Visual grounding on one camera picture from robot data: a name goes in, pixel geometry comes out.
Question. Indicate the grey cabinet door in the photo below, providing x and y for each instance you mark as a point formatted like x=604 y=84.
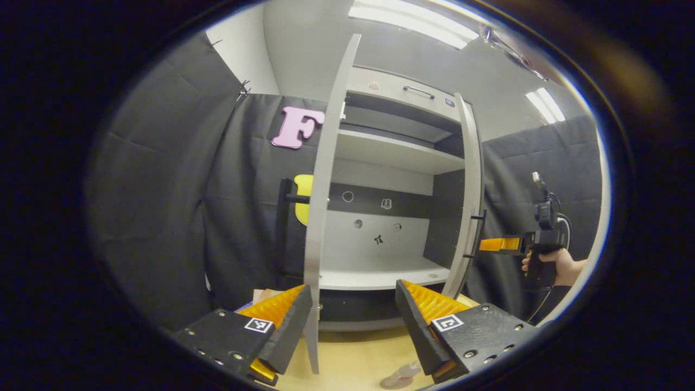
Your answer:
x=471 y=179
x=323 y=190

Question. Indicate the black backdrop cloth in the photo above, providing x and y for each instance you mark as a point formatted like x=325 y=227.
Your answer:
x=163 y=217

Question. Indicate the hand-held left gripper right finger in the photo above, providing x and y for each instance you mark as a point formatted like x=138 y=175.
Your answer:
x=415 y=326

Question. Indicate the white paper booklet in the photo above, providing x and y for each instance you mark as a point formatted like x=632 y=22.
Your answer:
x=265 y=296

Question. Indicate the large ceiling light panel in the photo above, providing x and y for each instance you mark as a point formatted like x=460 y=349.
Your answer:
x=412 y=24

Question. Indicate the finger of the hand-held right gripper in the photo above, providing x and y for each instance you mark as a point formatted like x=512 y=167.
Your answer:
x=499 y=244

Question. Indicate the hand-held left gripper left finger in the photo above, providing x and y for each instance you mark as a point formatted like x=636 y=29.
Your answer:
x=290 y=334

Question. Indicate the clear bottle with pink label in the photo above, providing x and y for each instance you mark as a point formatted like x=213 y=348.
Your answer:
x=400 y=376

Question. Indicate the grey cabinet shelf board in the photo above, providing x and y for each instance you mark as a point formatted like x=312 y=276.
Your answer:
x=396 y=152
x=380 y=274

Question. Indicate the grey cabinet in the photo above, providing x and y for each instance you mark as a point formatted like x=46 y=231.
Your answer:
x=380 y=236

